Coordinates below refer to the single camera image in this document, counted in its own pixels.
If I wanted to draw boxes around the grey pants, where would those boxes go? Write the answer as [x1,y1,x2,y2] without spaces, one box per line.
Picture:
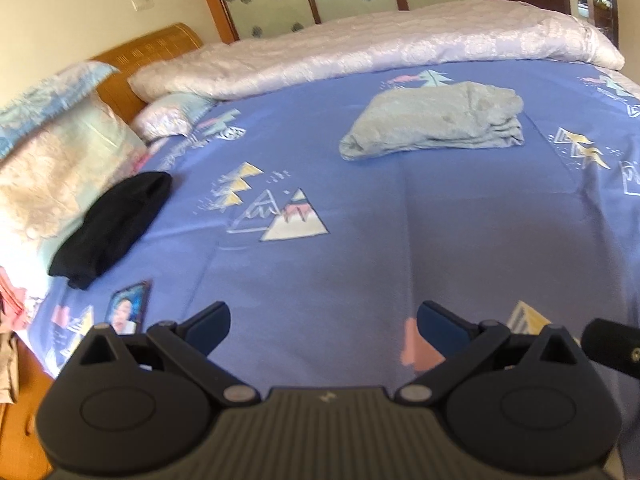
[339,81,525,162]

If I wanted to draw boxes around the black cloth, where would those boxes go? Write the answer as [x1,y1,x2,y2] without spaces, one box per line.
[48,171,173,290]

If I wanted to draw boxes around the blue printed bed sheet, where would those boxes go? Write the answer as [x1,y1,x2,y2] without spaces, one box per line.
[27,57,640,396]

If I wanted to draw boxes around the large pale floral pillow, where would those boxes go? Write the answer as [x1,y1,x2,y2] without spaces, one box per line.
[0,95,148,286]

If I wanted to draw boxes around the pink cloth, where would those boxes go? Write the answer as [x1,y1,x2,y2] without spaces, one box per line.
[0,265,28,332]

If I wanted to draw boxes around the pale pink quilt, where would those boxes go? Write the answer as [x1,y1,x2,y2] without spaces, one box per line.
[129,0,626,106]

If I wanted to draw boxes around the light blue patterned pillow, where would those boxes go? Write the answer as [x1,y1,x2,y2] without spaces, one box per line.
[0,61,120,161]

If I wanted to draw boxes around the beige cloth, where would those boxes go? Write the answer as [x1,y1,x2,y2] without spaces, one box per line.
[0,331,21,406]

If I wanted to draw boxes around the photo card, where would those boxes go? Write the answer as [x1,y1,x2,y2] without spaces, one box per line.
[105,280,152,336]

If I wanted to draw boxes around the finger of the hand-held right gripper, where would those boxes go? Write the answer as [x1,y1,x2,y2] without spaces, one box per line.
[581,317,640,376]

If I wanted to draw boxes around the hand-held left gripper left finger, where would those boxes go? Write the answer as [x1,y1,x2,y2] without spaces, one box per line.
[79,301,262,407]

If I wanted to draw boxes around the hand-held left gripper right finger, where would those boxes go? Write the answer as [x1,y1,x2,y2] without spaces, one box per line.
[396,301,582,406]

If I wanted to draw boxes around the small pink floral pillow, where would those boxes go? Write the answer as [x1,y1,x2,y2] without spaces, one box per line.
[131,92,222,141]

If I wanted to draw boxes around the wooden headboard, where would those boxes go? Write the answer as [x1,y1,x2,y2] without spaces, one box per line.
[92,22,203,122]

